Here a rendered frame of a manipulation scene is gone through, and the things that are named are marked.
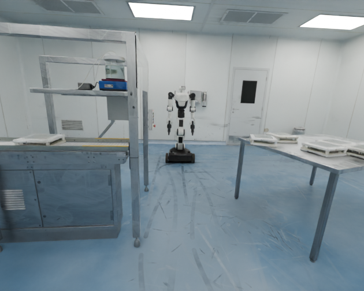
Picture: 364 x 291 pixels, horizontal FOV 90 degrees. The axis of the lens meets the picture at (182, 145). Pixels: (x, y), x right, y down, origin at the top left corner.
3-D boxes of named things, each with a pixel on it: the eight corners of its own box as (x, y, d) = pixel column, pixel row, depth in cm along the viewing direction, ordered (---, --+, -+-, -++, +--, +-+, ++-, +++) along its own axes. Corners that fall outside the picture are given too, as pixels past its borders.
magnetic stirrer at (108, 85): (131, 93, 159) (130, 82, 157) (126, 92, 138) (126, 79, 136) (107, 92, 157) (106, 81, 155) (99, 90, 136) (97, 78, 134)
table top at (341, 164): (320, 135, 277) (321, 133, 277) (438, 157, 178) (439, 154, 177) (238, 140, 226) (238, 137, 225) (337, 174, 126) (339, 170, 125)
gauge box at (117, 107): (136, 119, 168) (135, 96, 163) (134, 120, 158) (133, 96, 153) (111, 118, 166) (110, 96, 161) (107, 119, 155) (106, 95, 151)
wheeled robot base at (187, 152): (167, 153, 424) (168, 139, 416) (190, 153, 427) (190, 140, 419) (166, 162, 362) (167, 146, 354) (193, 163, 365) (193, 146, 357)
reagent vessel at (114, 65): (127, 81, 153) (126, 56, 148) (123, 79, 138) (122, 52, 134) (108, 80, 151) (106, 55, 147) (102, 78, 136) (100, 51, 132)
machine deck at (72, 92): (135, 97, 163) (135, 93, 162) (127, 97, 127) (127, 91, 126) (60, 94, 156) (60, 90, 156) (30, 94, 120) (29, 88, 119)
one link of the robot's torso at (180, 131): (176, 135, 373) (176, 113, 378) (185, 136, 374) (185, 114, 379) (176, 134, 358) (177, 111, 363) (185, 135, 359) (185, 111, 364)
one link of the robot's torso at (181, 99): (173, 108, 385) (173, 90, 376) (189, 108, 387) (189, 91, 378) (173, 108, 356) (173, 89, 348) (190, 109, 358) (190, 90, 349)
